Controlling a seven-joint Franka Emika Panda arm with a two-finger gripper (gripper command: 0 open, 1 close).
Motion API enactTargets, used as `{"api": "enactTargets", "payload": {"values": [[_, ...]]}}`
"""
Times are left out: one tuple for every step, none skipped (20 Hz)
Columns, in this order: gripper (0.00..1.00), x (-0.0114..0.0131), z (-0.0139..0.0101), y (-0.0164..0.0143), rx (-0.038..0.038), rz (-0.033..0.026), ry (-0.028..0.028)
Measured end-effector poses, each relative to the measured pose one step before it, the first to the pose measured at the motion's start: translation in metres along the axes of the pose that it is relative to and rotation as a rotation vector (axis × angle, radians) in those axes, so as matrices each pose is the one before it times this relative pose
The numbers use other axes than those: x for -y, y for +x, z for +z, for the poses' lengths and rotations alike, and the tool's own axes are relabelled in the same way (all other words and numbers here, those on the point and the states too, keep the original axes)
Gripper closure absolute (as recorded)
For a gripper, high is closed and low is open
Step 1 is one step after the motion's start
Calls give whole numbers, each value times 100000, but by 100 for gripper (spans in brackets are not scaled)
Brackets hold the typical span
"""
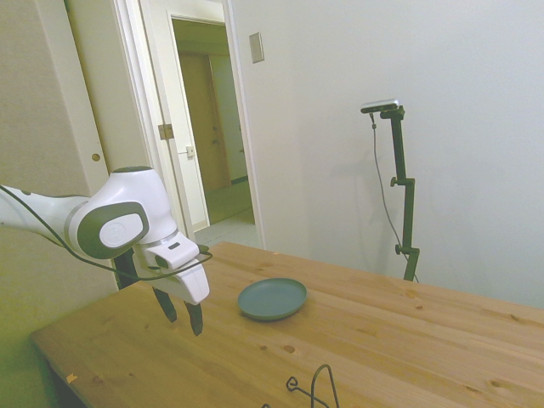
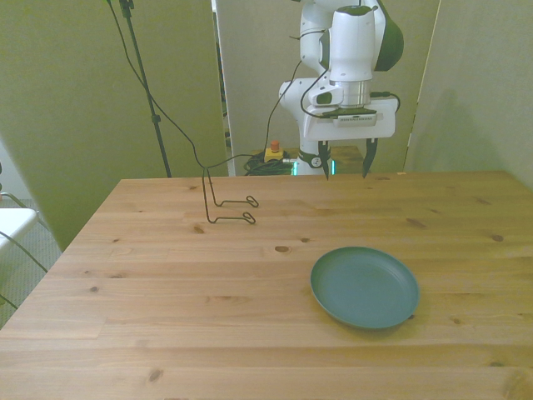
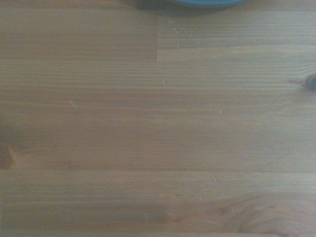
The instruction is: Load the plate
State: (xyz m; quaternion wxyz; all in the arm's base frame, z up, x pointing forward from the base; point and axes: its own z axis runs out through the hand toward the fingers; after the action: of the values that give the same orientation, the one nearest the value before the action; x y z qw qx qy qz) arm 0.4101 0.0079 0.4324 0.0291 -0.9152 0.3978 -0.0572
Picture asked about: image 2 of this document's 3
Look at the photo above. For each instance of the yellow emergency stop button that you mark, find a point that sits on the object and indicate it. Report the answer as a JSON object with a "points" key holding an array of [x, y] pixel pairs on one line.
{"points": [[275, 155]]}

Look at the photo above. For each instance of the black camera stand pole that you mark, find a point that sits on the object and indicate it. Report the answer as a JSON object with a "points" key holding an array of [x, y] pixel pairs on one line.
{"points": [[157, 121]]}

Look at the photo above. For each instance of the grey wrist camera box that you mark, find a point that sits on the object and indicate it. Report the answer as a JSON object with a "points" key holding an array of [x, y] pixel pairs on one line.
{"points": [[354, 118]]}

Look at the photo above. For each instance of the white metal-frame chair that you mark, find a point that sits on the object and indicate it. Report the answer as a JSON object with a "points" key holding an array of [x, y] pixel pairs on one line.
{"points": [[12, 221]]}

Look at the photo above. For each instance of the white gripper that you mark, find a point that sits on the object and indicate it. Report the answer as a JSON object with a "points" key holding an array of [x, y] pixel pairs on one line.
{"points": [[350, 131]]}

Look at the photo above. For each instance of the dark green round plate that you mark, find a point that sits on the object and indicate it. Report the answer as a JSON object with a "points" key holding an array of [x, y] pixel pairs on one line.
{"points": [[364, 287]]}

